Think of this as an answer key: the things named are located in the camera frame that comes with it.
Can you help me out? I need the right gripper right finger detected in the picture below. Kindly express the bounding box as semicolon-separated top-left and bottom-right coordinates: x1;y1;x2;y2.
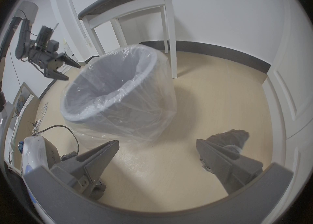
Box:
196;139;264;196

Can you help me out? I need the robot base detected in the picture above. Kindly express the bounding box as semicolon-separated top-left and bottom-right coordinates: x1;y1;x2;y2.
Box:
19;135;61;177

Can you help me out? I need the white wardrobe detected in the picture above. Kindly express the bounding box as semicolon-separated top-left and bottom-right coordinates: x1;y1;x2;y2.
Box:
262;0;313;194

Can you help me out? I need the black cable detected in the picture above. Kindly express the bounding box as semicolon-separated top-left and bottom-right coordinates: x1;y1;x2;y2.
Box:
32;125;80;161

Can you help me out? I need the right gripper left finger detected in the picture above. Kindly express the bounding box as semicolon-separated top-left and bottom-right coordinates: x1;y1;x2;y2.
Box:
50;140;120;196

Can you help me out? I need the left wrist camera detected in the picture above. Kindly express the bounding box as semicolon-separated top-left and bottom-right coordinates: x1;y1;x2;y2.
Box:
47;39;60;53

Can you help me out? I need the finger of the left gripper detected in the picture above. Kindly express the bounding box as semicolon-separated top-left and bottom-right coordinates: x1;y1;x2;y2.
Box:
62;53;82;69
45;69;69;81

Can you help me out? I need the grey padded white chair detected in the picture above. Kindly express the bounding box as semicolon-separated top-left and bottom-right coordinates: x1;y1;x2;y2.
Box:
78;0;178;79

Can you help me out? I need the black plastic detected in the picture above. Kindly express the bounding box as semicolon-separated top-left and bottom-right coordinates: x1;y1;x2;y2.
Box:
200;129;250;173

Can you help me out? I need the clear plastic bag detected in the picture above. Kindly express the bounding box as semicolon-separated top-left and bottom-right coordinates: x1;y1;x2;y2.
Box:
60;44;178;143

